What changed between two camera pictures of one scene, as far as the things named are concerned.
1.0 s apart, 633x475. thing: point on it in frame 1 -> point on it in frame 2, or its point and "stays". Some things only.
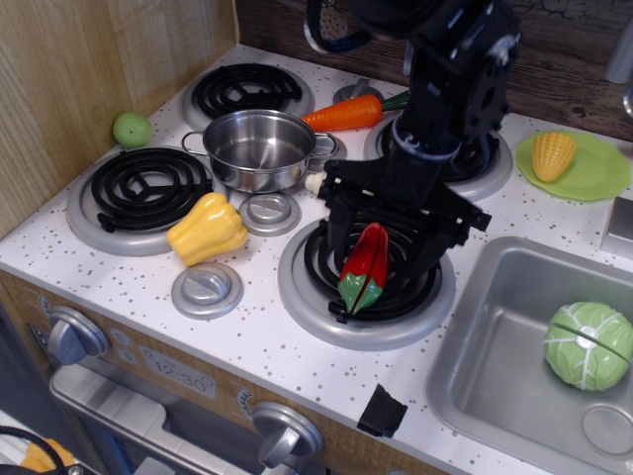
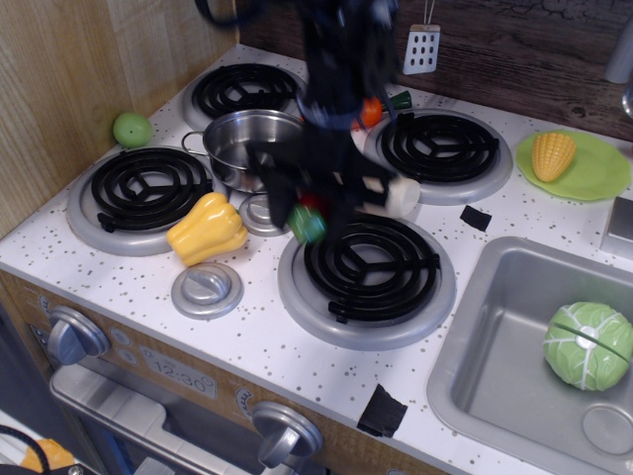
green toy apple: x=133 y=130 stays
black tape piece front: x=383 y=415 stays
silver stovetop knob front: x=207 y=291 stays
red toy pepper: x=364 y=271 -> x=308 y=219
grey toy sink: x=489 y=380 stays
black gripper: x=407 y=187 -> x=325 y=160
